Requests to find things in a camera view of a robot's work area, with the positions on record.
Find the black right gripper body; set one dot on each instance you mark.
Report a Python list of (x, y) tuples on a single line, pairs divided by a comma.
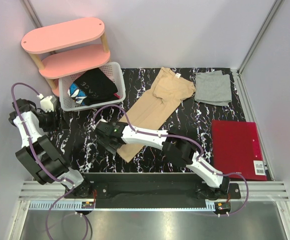
[(105, 143)]

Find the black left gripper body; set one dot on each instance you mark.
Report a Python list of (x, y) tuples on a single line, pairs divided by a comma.
[(48, 122)]

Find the beige t shirt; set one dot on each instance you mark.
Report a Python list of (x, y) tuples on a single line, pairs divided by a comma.
[(155, 106)]

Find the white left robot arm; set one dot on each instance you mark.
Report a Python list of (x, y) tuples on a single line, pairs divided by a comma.
[(38, 154)]

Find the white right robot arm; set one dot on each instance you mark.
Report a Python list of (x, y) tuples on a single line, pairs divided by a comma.
[(178, 150)]

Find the blue white patterned garment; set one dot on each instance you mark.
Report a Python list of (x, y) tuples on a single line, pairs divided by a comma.
[(76, 94)]

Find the black t shirt in basket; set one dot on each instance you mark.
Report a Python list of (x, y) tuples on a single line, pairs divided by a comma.
[(97, 86)]

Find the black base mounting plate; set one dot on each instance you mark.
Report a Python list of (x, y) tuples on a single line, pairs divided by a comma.
[(154, 191)]

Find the pink three-tier wooden shelf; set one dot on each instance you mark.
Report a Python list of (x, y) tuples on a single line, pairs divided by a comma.
[(67, 48)]

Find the left electronics connector board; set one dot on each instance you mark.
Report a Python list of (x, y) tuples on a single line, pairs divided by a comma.
[(88, 204)]

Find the electronics connector board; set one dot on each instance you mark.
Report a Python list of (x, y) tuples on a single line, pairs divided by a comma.
[(88, 204), (223, 206)]

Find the folded grey t shirt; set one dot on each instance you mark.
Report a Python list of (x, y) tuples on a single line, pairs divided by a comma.
[(213, 88)]

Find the right electronics connector board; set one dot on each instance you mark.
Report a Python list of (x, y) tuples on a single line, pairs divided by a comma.
[(223, 206)]

